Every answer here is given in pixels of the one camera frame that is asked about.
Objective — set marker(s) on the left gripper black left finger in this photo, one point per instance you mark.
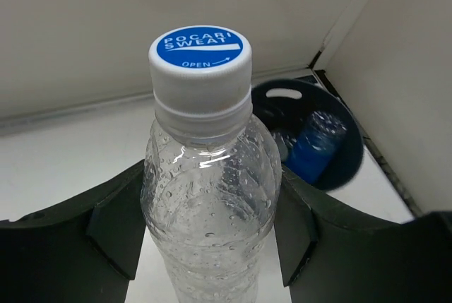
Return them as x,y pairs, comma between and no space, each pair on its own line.
84,249

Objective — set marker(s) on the dark blue waste bin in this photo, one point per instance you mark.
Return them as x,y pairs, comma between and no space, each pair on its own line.
284,106

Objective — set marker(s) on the clear plastic bottle white cap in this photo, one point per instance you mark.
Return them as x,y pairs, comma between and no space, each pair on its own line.
212,170

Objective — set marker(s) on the blue label plastic bottle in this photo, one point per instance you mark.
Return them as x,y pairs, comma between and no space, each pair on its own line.
317,143

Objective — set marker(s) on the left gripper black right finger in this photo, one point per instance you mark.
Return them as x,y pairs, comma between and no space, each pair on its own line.
331,252

